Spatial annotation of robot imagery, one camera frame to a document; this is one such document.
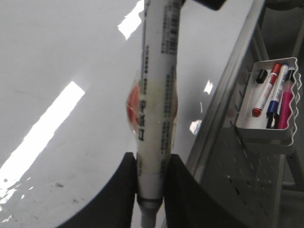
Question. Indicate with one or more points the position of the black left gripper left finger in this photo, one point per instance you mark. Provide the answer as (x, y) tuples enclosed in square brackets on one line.
[(112, 207)]

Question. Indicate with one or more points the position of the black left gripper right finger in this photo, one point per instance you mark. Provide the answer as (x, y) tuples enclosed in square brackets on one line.
[(187, 205)]

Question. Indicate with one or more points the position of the red magnet taped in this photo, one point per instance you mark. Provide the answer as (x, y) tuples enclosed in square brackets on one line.
[(133, 107)]

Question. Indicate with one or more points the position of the white whiteboard marker black tip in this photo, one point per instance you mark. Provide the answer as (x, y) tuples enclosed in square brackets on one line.
[(157, 103)]

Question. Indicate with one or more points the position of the blue banded whiteboard marker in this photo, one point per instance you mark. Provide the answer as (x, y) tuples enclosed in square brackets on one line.
[(276, 96)]

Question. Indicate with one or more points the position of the red capped whiteboard marker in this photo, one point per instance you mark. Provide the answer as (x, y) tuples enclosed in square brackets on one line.
[(260, 104)]

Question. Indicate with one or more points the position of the grey perforated metal stand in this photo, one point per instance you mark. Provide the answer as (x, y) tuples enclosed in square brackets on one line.
[(240, 166)]

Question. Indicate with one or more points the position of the pink highlighter marker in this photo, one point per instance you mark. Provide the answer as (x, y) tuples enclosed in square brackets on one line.
[(287, 96)]

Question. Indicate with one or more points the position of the black marker cap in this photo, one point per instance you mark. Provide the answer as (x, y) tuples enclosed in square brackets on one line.
[(261, 76)]

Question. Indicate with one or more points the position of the white whiteboard with metal frame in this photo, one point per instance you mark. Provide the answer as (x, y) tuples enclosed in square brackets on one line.
[(66, 69)]

